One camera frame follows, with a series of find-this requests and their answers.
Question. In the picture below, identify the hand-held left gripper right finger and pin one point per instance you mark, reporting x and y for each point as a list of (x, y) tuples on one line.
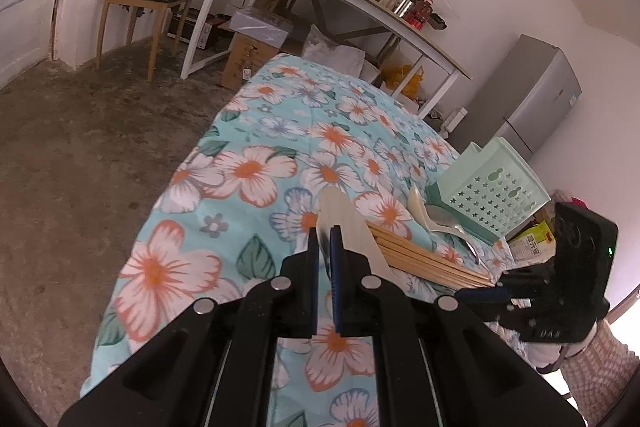
[(337, 277)]

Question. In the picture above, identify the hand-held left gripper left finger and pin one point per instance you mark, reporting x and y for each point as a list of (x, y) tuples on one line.
[(313, 267)]

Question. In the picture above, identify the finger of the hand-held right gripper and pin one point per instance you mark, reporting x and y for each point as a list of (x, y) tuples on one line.
[(495, 312), (480, 295)]

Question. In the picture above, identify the large white plastic spoon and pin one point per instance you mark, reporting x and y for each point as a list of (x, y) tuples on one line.
[(340, 212)]

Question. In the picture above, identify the bundle of wooden chopsticks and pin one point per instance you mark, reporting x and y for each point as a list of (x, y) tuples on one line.
[(425, 254)]

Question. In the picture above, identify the metal spoon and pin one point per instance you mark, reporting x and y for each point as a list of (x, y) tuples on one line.
[(442, 216)]

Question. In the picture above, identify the mint green utensil basket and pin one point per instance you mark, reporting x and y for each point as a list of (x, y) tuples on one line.
[(490, 192)]

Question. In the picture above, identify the small white plastic spoon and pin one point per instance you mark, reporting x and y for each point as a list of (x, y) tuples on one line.
[(415, 204)]

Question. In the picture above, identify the person's right forearm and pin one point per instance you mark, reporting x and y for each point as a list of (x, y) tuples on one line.
[(605, 377)]

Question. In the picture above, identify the person's right hand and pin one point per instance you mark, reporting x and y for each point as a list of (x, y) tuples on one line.
[(547, 357)]

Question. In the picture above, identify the yellow green rice bag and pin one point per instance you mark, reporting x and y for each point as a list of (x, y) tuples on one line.
[(532, 244)]

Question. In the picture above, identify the floral blue blanket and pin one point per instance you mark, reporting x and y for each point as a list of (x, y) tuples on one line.
[(250, 187)]

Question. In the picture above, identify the grey refrigerator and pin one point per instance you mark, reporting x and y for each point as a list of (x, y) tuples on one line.
[(520, 102)]

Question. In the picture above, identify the yellow plastic bag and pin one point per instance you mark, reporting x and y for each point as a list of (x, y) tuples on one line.
[(402, 79)]

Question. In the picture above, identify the white plastic bag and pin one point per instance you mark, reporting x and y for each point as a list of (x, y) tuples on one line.
[(330, 52)]

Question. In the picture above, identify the brown cardboard box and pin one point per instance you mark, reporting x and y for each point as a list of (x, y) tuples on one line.
[(245, 57)]

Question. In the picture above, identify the white toaster oven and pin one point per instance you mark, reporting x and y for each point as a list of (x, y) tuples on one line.
[(192, 29)]

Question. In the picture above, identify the red bottle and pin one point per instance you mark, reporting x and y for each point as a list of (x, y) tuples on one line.
[(420, 13)]

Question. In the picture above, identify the metal can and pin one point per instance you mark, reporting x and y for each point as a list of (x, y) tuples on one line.
[(401, 5)]

